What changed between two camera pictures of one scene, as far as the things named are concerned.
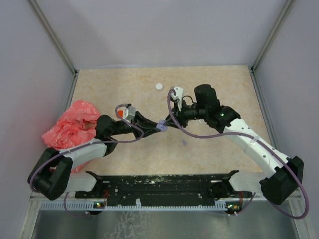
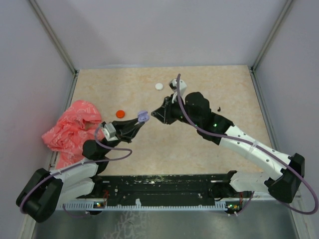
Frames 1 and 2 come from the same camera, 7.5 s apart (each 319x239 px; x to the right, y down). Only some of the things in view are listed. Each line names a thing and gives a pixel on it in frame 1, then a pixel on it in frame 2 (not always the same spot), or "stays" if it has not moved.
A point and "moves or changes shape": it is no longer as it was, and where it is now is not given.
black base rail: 202,187 stays
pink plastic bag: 76,123 stays
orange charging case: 120,113 stays
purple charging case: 161,126 moves or changes shape
